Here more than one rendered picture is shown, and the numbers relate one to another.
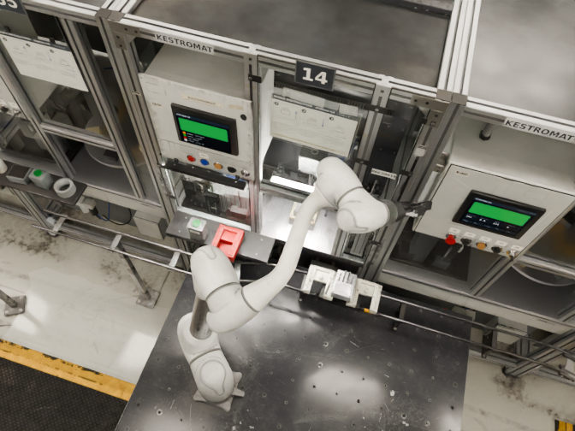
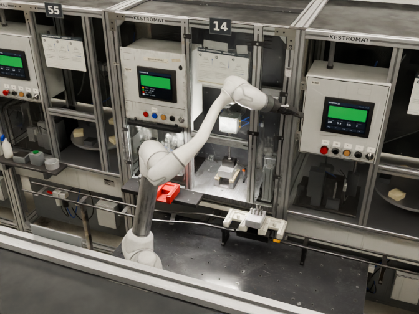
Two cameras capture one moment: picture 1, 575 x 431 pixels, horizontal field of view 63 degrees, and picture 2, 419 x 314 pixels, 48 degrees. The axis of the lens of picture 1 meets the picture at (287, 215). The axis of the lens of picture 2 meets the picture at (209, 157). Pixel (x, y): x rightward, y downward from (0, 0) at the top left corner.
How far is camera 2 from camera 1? 1.47 m
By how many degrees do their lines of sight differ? 29
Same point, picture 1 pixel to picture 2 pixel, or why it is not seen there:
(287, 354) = (210, 276)
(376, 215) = (257, 92)
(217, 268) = (156, 144)
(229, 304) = (163, 158)
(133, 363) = not seen: outside the picture
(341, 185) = (237, 82)
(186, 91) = (147, 54)
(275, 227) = (204, 187)
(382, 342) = (291, 271)
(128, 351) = not seen: outside the picture
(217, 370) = (150, 255)
